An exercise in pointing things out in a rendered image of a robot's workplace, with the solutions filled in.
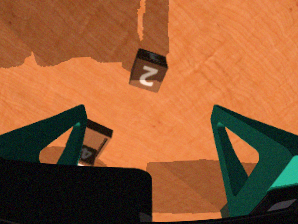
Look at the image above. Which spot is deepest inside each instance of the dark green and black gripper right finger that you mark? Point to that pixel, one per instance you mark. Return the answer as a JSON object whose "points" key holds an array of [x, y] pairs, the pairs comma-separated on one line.
{"points": [[277, 167]]}

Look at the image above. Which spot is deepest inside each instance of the brown calendar cube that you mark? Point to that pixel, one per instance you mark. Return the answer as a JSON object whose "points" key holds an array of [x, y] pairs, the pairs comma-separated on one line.
{"points": [[148, 71], [87, 157]]}

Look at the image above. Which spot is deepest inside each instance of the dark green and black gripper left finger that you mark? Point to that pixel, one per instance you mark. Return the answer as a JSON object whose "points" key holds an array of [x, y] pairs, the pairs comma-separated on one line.
{"points": [[26, 143]]}

